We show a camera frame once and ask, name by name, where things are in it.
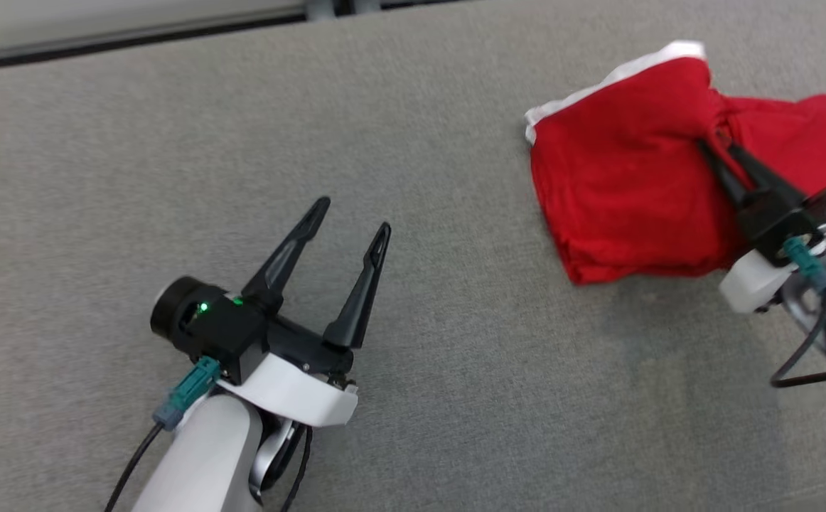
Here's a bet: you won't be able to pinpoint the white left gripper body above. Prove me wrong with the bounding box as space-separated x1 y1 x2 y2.
216 313 360 428

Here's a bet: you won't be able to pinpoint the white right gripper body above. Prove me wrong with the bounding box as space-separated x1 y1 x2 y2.
718 166 826 315

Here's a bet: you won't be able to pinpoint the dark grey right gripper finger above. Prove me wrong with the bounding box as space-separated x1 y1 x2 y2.
697 138 751 208
725 142 806 201

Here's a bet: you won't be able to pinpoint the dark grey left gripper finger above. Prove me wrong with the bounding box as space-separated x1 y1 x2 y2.
240 196 332 314
322 221 392 351

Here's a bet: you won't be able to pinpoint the red shorts with white trim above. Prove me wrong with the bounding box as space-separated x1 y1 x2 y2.
525 41 826 287

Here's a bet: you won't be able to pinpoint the teal right camera connector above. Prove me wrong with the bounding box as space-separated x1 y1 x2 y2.
783 236 826 297

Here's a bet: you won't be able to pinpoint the teal camera connector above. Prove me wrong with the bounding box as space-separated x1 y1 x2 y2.
783 236 826 297
152 356 222 432

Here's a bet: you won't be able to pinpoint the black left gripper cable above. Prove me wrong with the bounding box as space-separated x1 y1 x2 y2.
286 425 314 512

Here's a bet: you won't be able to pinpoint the black right camera cable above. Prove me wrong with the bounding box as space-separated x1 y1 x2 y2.
771 292 826 389

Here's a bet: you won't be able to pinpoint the black camera cable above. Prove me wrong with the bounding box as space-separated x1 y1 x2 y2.
771 292 826 389
104 421 166 512

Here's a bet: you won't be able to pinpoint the teal left camera connector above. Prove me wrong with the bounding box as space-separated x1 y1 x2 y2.
152 356 222 432

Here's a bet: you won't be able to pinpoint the black left camera cable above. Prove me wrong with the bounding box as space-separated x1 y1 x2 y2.
104 421 166 512

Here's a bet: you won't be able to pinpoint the grey wall base rail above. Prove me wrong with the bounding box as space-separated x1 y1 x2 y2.
0 6 309 74

